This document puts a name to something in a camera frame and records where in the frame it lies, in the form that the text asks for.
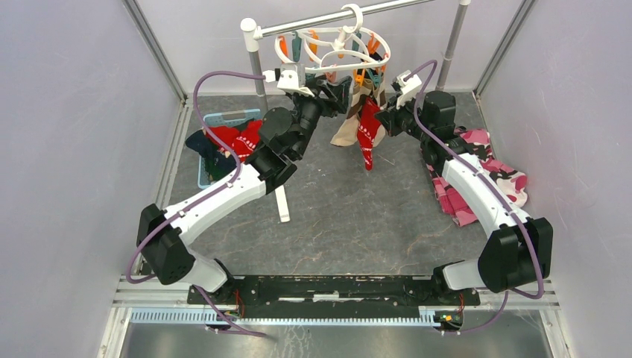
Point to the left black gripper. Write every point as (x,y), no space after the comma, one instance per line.
(338,95)

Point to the white clip hanger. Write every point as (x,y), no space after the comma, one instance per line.
(339,48)

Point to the light blue plastic basket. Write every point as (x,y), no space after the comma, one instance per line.
(230,119)

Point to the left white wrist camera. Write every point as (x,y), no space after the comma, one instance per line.
(290,78)

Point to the orange clothespin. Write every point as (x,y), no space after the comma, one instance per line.
(359,76)
(373,45)
(283,45)

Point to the navy blue sock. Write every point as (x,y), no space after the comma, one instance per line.
(214,160)

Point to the pink camouflage bag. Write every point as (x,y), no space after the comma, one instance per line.
(511,181)

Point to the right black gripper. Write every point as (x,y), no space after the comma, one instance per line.
(390,115)

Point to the pink clothespin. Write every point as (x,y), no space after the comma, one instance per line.
(331,77)

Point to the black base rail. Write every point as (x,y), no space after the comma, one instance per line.
(341,296)

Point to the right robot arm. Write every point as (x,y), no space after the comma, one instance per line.
(517,254)

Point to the teal clothespin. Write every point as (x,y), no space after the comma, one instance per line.
(296,45)
(376,78)

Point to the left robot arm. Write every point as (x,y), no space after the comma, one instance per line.
(165,235)

